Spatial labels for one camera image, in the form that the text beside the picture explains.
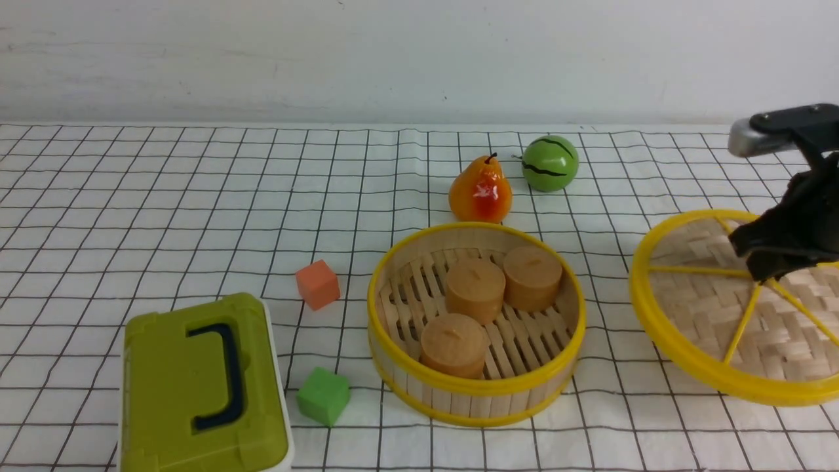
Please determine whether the tan cylinder bun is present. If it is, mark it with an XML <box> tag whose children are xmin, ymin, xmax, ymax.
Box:
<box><xmin>501</xmin><ymin>245</ymin><xmax>564</xmax><ymax>313</ymax></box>
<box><xmin>419</xmin><ymin>313</ymin><xmax>490</xmax><ymax>379</ymax></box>
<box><xmin>444</xmin><ymin>259</ymin><xmax>506</xmax><ymax>325</ymax></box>

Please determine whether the tan cylinder bun front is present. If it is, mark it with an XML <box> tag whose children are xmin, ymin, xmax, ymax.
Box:
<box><xmin>419</xmin><ymin>313</ymin><xmax>490</xmax><ymax>379</ymax></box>

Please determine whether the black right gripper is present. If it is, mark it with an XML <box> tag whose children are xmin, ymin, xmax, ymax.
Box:
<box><xmin>728</xmin><ymin>152</ymin><xmax>838</xmax><ymax>282</ymax></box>

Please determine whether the green lidded plastic box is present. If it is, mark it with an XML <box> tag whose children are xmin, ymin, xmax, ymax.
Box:
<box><xmin>117</xmin><ymin>292</ymin><xmax>294</xmax><ymax>471</ymax></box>

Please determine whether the green foam cube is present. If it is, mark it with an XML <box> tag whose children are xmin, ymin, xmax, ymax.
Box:
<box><xmin>296</xmin><ymin>367</ymin><xmax>351</xmax><ymax>427</ymax></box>

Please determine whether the green toy watermelon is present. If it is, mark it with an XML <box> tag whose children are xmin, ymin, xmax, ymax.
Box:
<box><xmin>515</xmin><ymin>135</ymin><xmax>579</xmax><ymax>192</ymax></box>

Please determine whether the tan cylinder bun back right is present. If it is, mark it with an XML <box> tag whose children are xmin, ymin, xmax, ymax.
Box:
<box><xmin>501</xmin><ymin>245</ymin><xmax>564</xmax><ymax>313</ymax></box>

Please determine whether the orange toy pear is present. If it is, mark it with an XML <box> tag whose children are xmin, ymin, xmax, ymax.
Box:
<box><xmin>448</xmin><ymin>153</ymin><xmax>513</xmax><ymax>224</ymax></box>

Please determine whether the white grid tablecloth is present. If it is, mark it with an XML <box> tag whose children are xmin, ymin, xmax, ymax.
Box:
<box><xmin>1</xmin><ymin>123</ymin><xmax>837</xmax><ymax>471</ymax></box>

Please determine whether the yellow woven bamboo steamer lid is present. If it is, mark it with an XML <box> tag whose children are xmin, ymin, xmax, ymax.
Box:
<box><xmin>629</xmin><ymin>209</ymin><xmax>838</xmax><ymax>406</ymax></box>

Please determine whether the orange foam cube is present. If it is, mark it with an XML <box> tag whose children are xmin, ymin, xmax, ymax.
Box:
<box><xmin>296</xmin><ymin>259</ymin><xmax>341</xmax><ymax>311</ymax></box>

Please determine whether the yellow bamboo steamer basket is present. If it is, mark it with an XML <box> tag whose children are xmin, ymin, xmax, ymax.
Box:
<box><xmin>366</xmin><ymin>223</ymin><xmax>587</xmax><ymax>427</ymax></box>

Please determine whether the tan cylinder bun back left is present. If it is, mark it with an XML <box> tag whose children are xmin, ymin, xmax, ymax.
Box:
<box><xmin>444</xmin><ymin>259</ymin><xmax>506</xmax><ymax>325</ymax></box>

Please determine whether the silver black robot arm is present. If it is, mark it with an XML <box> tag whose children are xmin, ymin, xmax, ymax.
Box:
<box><xmin>728</xmin><ymin>104</ymin><xmax>838</xmax><ymax>283</ymax></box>

